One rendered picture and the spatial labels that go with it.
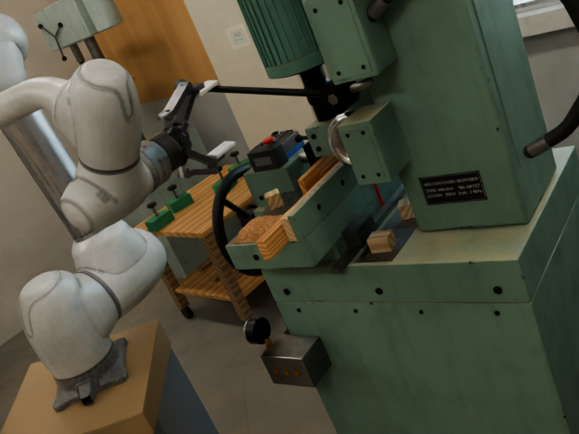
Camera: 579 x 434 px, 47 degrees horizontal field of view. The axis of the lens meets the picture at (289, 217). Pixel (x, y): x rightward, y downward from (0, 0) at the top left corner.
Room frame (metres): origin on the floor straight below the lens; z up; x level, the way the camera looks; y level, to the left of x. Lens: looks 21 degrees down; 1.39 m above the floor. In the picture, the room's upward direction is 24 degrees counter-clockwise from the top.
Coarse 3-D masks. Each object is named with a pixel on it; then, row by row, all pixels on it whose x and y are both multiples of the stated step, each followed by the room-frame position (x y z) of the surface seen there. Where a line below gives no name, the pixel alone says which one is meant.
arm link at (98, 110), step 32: (96, 64) 1.08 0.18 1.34; (0, 96) 1.25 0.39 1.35; (32, 96) 1.17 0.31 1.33; (64, 96) 1.09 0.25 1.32; (96, 96) 1.04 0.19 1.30; (128, 96) 1.06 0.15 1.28; (0, 128) 1.31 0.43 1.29; (64, 128) 1.09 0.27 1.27; (96, 128) 1.05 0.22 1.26; (128, 128) 1.07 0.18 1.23; (96, 160) 1.08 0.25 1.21; (128, 160) 1.09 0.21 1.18
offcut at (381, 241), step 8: (376, 232) 1.20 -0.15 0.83; (384, 232) 1.19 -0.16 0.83; (392, 232) 1.19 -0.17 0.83; (368, 240) 1.19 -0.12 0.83; (376, 240) 1.18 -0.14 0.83; (384, 240) 1.17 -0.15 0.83; (392, 240) 1.18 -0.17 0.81; (376, 248) 1.18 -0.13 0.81; (384, 248) 1.17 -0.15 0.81; (392, 248) 1.17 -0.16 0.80
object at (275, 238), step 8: (280, 224) 1.18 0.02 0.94; (272, 232) 1.15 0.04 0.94; (280, 232) 1.17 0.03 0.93; (264, 240) 1.13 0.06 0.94; (272, 240) 1.15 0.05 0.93; (280, 240) 1.16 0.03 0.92; (288, 240) 1.18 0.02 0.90; (264, 248) 1.14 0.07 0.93; (272, 248) 1.14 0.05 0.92; (280, 248) 1.16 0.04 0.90; (264, 256) 1.14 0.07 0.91; (272, 256) 1.14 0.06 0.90
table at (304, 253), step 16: (288, 192) 1.45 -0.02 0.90; (352, 192) 1.30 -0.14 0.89; (368, 192) 1.34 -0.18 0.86; (256, 208) 1.52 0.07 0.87; (288, 208) 1.35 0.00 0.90; (336, 208) 1.25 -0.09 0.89; (352, 208) 1.29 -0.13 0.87; (320, 224) 1.20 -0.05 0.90; (336, 224) 1.24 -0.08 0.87; (304, 240) 1.16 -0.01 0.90; (320, 240) 1.19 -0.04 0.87; (336, 240) 1.22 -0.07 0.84; (240, 256) 1.27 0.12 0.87; (256, 256) 1.24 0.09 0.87; (288, 256) 1.19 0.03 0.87; (304, 256) 1.16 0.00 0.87; (320, 256) 1.17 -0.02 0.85
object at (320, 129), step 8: (328, 120) 1.39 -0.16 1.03; (312, 128) 1.39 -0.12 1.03; (320, 128) 1.37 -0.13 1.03; (312, 136) 1.39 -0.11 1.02; (320, 136) 1.38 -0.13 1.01; (312, 144) 1.40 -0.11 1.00; (320, 144) 1.38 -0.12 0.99; (328, 144) 1.37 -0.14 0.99; (320, 152) 1.39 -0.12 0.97; (328, 152) 1.37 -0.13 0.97
